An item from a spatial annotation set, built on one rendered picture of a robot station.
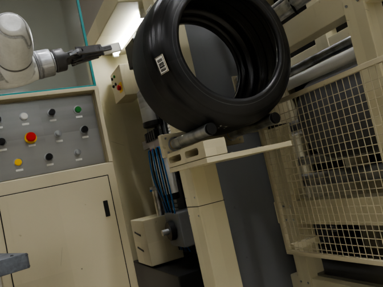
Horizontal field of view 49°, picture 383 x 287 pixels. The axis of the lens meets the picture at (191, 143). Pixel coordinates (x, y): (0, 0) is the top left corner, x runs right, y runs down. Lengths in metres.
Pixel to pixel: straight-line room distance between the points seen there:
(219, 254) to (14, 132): 1.05
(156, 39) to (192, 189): 0.70
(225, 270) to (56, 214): 0.77
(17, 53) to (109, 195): 0.93
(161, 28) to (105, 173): 0.80
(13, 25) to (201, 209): 1.05
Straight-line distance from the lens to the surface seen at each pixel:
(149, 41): 1.49
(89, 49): 1.46
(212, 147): 1.46
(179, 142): 1.68
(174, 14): 1.51
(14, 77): 1.39
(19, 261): 1.22
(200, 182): 1.83
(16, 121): 2.04
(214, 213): 1.86
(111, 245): 2.00
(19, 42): 1.26
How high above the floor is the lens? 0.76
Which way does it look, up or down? 4 degrees up
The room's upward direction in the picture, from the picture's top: 12 degrees counter-clockwise
